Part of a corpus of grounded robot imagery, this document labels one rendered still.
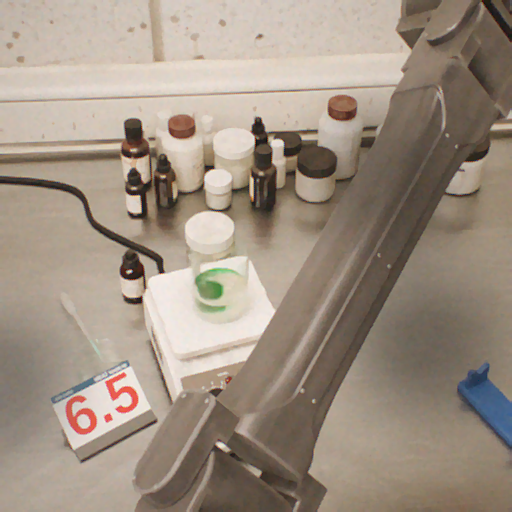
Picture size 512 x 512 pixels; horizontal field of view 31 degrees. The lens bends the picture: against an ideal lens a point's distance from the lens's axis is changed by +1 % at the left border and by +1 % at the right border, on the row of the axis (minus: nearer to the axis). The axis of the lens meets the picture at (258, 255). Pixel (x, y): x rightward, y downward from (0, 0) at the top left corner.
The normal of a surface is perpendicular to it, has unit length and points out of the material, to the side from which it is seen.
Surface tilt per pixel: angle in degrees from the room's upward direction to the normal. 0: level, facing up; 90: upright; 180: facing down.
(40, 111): 90
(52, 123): 90
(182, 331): 0
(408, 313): 0
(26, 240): 0
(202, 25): 90
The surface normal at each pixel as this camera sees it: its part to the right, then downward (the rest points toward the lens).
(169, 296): 0.01, -0.73
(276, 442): 0.58, -0.01
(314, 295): -0.61, -0.61
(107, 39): 0.10, 0.69
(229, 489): 0.71, -0.25
